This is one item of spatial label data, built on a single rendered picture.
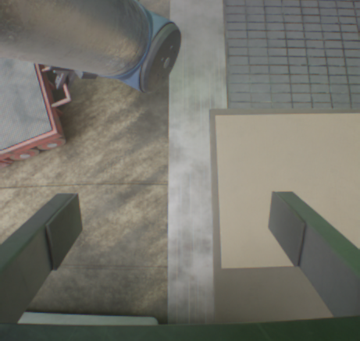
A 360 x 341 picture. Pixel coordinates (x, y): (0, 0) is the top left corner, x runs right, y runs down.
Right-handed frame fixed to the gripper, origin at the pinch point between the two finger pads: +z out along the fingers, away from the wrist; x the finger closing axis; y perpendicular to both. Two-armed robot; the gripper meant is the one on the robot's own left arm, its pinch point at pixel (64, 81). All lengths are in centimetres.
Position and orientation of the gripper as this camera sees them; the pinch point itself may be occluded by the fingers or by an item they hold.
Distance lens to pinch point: 84.6
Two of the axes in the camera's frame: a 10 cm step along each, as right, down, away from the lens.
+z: -5.9, 3.5, 7.3
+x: -7.3, 1.7, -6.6
